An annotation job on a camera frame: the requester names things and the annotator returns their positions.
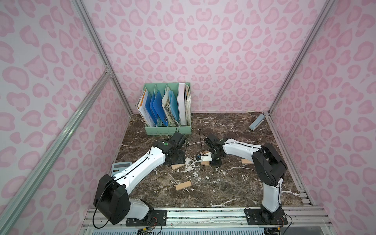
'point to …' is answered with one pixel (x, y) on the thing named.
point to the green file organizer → (169, 92)
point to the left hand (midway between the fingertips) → (178, 158)
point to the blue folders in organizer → (156, 108)
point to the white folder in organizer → (181, 105)
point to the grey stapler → (256, 123)
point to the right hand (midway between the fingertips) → (213, 160)
